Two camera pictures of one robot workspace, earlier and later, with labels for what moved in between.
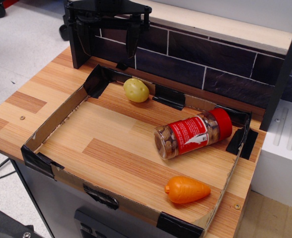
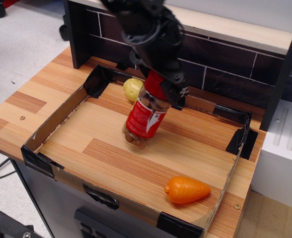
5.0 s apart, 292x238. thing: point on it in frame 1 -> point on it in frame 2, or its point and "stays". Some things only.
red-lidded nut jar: x=202 y=129 -> x=150 y=113
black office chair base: x=64 y=29 stays
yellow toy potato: x=135 y=90 stays
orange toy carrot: x=183 y=189 stays
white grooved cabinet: x=280 y=171 stays
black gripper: x=122 y=12 -> x=157 y=44
